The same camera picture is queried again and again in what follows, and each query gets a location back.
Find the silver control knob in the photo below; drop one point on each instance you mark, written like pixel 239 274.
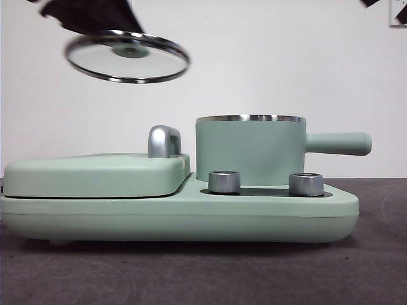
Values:
pixel 224 182
pixel 306 185

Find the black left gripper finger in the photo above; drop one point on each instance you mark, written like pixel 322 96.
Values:
pixel 105 14

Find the green griddle cover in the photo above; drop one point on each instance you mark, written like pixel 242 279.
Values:
pixel 95 178

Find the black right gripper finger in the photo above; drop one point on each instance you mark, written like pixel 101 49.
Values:
pixel 370 2
pixel 402 11

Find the white wall socket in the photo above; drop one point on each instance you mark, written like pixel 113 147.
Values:
pixel 402 23

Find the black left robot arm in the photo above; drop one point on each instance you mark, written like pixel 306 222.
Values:
pixel 51 8

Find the glass lid with green knob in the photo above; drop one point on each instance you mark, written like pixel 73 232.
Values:
pixel 130 51

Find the green breakfast machine base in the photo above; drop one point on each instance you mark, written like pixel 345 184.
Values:
pixel 222 219

